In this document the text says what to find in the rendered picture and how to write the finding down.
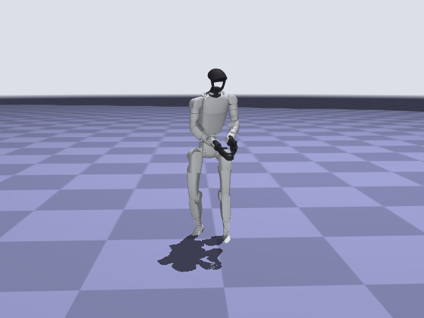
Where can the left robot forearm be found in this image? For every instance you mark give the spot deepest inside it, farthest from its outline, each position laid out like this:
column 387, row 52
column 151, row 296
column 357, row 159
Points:
column 233, row 131

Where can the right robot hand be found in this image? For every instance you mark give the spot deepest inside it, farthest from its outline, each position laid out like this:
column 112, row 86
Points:
column 222, row 152

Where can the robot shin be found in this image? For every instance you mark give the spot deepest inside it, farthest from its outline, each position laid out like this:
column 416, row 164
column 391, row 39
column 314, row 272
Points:
column 196, row 209
column 225, row 206

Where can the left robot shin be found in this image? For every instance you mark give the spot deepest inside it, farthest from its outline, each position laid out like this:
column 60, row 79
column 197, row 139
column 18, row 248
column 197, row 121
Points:
column 225, row 206

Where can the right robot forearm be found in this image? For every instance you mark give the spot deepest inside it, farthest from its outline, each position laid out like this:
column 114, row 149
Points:
column 201, row 135

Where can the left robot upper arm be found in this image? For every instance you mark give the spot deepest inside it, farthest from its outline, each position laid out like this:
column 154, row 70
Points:
column 233, row 110

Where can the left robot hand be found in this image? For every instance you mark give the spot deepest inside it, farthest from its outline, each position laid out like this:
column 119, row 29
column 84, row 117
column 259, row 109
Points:
column 233, row 144

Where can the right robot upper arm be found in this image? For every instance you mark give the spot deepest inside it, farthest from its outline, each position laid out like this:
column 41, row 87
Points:
column 195, row 104

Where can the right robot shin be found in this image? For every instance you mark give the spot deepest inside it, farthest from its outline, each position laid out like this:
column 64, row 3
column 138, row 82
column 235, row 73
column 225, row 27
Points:
column 196, row 209

